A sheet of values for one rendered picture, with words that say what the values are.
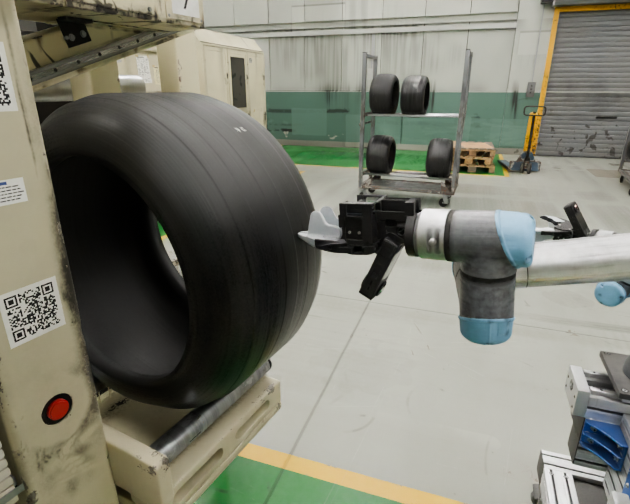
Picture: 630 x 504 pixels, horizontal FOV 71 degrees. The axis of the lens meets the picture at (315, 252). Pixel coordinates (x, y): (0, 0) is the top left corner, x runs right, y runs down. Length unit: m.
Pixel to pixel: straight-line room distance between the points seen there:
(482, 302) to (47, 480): 0.68
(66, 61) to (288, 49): 11.69
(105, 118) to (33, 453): 0.49
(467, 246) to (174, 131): 0.45
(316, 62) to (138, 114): 11.77
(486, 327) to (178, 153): 0.50
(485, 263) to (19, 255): 0.60
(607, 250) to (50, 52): 1.12
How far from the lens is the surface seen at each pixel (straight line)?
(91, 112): 0.80
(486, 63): 11.77
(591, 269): 0.81
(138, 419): 1.13
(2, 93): 0.65
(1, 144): 0.65
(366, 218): 0.66
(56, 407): 0.77
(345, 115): 12.14
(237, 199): 0.67
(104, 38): 1.25
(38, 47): 1.15
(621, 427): 1.62
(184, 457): 0.92
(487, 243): 0.62
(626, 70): 12.08
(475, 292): 0.65
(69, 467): 0.84
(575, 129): 11.96
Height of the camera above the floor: 1.50
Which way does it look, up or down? 20 degrees down
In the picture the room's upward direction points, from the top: straight up
